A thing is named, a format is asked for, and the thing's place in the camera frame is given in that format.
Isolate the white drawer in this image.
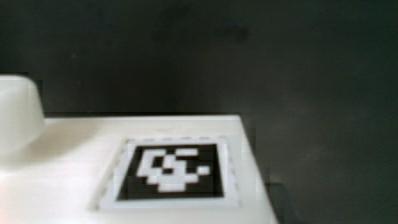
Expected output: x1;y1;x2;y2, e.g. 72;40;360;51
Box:
0;75;280;224

